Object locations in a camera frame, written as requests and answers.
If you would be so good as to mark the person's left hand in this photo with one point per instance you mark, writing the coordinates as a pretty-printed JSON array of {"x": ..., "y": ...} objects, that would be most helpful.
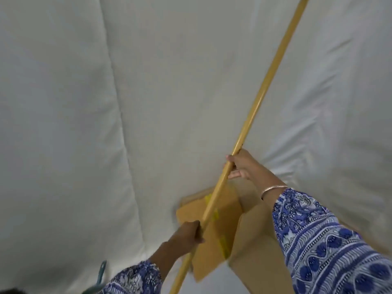
[{"x": 185, "y": 237}]

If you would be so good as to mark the person's right hand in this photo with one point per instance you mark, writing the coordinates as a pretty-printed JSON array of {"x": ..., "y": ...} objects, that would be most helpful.
[{"x": 252, "y": 168}]

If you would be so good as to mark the person's right thumb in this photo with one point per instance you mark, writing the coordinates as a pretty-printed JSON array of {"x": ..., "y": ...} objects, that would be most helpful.
[{"x": 235, "y": 174}]

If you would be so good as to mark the person's left fingers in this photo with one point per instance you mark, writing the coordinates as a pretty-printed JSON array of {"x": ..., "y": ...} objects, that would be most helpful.
[{"x": 197, "y": 232}]

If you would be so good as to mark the long yellow wooden stick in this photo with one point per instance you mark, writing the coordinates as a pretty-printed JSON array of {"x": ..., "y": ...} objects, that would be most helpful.
[{"x": 265, "y": 82}]

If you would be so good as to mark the person's right forearm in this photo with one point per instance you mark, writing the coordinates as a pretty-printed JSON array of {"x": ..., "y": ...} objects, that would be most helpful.
[{"x": 324, "y": 251}]

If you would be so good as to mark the person's left forearm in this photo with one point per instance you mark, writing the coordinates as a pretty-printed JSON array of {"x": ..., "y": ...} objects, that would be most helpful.
[{"x": 159, "y": 263}]

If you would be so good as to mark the brown cardboard box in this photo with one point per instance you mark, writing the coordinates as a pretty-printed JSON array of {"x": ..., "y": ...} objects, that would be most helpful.
[{"x": 254, "y": 241}]

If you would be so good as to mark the teal plastic object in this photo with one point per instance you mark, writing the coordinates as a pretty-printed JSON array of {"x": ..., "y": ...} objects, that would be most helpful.
[{"x": 100, "y": 277}]

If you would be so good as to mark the white fabric sheet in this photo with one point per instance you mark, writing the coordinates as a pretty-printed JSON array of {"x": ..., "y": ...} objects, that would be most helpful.
[{"x": 122, "y": 119}]

